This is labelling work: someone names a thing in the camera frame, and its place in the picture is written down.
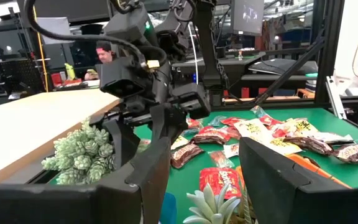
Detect black frame post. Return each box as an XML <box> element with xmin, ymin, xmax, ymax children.
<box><xmin>314</xmin><ymin>0</ymin><xmax>346</xmax><ymax>105</ymax></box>

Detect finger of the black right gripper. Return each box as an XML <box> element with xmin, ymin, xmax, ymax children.
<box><xmin>149</xmin><ymin>103</ymin><xmax>185</xmax><ymax>151</ymax></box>
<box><xmin>102</xmin><ymin>118</ymin><xmax>142</xmax><ymax>170</ymax></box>

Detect brown peanut candy bar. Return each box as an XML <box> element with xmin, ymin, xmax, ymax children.
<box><xmin>283</xmin><ymin>136</ymin><xmax>335</xmax><ymax>156</ymax></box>
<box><xmin>333</xmin><ymin>142</ymin><xmax>358</xmax><ymax>165</ymax></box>
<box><xmin>191</xmin><ymin>126</ymin><xmax>232</xmax><ymax>146</ymax></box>
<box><xmin>170</xmin><ymin>143</ymin><xmax>204</xmax><ymax>169</ymax></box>

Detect black pegboard cart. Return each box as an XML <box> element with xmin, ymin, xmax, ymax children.
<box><xmin>0</xmin><ymin>57</ymin><xmax>46</xmax><ymax>94</ymax></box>

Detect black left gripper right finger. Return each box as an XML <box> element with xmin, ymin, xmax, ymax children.
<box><xmin>239</xmin><ymin>136</ymin><xmax>358</xmax><ymax>224</ymax></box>

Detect yellow-green bottle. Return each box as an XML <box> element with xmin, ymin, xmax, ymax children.
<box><xmin>64</xmin><ymin>63</ymin><xmax>76</xmax><ymax>81</ymax></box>

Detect orange slotted plastic basket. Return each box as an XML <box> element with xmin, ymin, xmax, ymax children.
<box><xmin>235</xmin><ymin>153</ymin><xmax>353</xmax><ymax>190</ymax></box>

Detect yellow sour candy pack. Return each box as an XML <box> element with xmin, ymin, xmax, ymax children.
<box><xmin>264</xmin><ymin>136</ymin><xmax>303</xmax><ymax>156</ymax></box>
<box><xmin>272</xmin><ymin>117</ymin><xmax>319</xmax><ymax>139</ymax></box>
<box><xmin>170</xmin><ymin>135</ymin><xmax>190</xmax><ymax>151</ymax></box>
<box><xmin>233</xmin><ymin>118</ymin><xmax>273</xmax><ymax>144</ymax></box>

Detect blue plastic bin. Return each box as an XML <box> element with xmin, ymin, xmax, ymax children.
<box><xmin>159</xmin><ymin>192</ymin><xmax>178</xmax><ymax>224</ymax></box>

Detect person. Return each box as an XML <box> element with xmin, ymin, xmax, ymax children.
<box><xmin>84</xmin><ymin>40</ymin><xmax>117</xmax><ymax>81</ymax></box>

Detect black office desk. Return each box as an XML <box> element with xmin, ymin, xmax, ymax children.
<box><xmin>171</xmin><ymin>51</ymin><xmax>267</xmax><ymax>91</ymax></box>

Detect light wooden side table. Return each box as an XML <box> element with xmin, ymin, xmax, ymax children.
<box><xmin>0</xmin><ymin>88</ymin><xmax>122</xmax><ymax>185</ymax></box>

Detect red box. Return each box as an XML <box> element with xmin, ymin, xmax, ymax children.
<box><xmin>50</xmin><ymin>72</ymin><xmax>63</xmax><ymax>86</ymax></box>

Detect yellow pole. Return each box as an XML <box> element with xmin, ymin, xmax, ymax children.
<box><xmin>32</xmin><ymin>6</ymin><xmax>50</xmax><ymax>93</ymax></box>

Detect white cable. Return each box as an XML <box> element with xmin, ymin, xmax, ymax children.
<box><xmin>187</xmin><ymin>24</ymin><xmax>200</xmax><ymax>85</ymax></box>

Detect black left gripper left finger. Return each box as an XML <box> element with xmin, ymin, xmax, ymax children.
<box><xmin>0</xmin><ymin>136</ymin><xmax>171</xmax><ymax>224</ymax></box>

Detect clear teal candy wrapper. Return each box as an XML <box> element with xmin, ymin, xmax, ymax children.
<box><xmin>208</xmin><ymin>115</ymin><xmax>227</xmax><ymax>127</ymax></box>

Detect aluminium bracket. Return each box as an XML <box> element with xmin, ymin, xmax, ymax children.
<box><xmin>325</xmin><ymin>76</ymin><xmax>347</xmax><ymax>120</ymax></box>

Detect potted pale clustered succulent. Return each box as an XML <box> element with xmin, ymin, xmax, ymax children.
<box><xmin>41</xmin><ymin>119</ymin><xmax>117</xmax><ymax>186</ymax></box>

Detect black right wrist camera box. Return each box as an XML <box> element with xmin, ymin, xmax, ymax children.
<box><xmin>94</xmin><ymin>57</ymin><xmax>147</xmax><ymax>99</ymax></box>

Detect black computer monitor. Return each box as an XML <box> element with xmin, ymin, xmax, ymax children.
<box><xmin>230</xmin><ymin>0</ymin><xmax>265</xmax><ymax>37</ymax></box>

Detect potted mixed artificial succulents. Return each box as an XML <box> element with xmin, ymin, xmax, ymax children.
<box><xmin>182</xmin><ymin>182</ymin><xmax>259</xmax><ymax>224</ymax></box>

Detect black diagonal frame brace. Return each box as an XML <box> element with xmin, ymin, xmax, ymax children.
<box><xmin>253</xmin><ymin>37</ymin><xmax>326</xmax><ymax>105</ymax></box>

